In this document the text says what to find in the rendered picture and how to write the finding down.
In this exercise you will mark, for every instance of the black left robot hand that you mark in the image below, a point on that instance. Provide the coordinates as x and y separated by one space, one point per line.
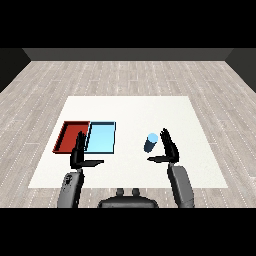
77 156

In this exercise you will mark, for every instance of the red shallow open box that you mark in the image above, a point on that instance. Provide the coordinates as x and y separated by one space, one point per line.
70 136

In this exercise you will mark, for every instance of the small blue can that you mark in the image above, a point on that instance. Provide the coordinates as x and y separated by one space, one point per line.
150 142

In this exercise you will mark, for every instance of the dark grey robot body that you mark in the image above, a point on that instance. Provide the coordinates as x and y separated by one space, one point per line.
128 201

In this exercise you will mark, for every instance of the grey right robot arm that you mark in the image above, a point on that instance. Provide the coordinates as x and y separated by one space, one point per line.
181 186

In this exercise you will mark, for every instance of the light blue shallow open box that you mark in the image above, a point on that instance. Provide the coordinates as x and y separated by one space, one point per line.
100 137

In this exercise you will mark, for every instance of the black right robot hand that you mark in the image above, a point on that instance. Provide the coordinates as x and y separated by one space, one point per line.
171 151

